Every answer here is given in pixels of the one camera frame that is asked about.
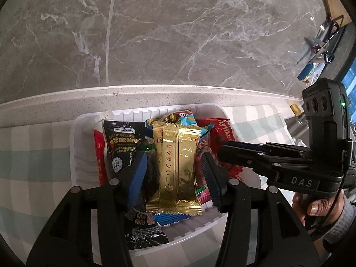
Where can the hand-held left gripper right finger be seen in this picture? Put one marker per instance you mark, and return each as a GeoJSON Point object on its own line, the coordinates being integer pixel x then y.
{"type": "Point", "coordinates": [211, 172]}

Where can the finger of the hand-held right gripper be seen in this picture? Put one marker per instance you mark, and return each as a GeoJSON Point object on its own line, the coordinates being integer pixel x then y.
{"type": "Point", "coordinates": [242, 155]}
{"type": "Point", "coordinates": [289, 150]}

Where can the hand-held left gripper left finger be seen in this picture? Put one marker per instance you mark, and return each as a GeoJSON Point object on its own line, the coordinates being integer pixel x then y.
{"type": "Point", "coordinates": [139, 172]}

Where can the green seed packet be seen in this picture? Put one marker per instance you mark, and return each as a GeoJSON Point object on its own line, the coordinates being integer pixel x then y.
{"type": "Point", "coordinates": [151, 178]}

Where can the pink snack packet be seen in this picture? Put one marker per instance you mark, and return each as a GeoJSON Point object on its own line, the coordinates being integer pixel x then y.
{"type": "Point", "coordinates": [201, 194]}

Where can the red chocolate packet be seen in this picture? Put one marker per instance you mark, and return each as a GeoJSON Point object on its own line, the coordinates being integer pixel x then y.
{"type": "Point", "coordinates": [219, 133]}

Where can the black sesame snack packet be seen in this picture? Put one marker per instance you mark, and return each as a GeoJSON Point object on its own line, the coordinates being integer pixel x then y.
{"type": "Point", "coordinates": [119, 144]}

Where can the gold wafer packet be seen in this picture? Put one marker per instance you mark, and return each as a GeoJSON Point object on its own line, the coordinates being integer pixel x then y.
{"type": "Point", "coordinates": [175, 167]}

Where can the white and red snack packet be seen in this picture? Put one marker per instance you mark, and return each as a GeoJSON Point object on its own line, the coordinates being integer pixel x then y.
{"type": "Point", "coordinates": [100, 155]}

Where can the blue roll cake packet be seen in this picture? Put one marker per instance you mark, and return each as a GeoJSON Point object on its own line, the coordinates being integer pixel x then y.
{"type": "Point", "coordinates": [169, 219]}

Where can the white plastic tray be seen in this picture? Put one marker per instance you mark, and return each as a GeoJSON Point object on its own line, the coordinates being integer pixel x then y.
{"type": "Point", "coordinates": [83, 158]}

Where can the light blue chip packet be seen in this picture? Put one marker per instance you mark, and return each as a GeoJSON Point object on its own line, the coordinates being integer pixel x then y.
{"type": "Point", "coordinates": [189, 118]}

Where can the person's right forearm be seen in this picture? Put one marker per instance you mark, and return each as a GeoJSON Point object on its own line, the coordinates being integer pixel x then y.
{"type": "Point", "coordinates": [342, 222]}

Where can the person's right hand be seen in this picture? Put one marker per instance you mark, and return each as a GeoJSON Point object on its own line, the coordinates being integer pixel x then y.
{"type": "Point", "coordinates": [328, 208]}

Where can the yellow sponge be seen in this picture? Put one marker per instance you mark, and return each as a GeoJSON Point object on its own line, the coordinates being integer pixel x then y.
{"type": "Point", "coordinates": [295, 109]}

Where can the blue holder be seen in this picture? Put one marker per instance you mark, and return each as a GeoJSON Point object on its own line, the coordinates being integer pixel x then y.
{"type": "Point", "coordinates": [306, 73]}

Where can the metal kitchen scissors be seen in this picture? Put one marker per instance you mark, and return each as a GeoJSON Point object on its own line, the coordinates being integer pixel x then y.
{"type": "Point", "coordinates": [319, 47]}

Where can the checkered tablecloth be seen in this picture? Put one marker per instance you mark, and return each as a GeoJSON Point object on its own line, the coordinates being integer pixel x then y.
{"type": "Point", "coordinates": [33, 167]}

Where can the wooden shelf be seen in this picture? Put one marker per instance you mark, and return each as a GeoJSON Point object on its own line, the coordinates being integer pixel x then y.
{"type": "Point", "coordinates": [333, 2]}

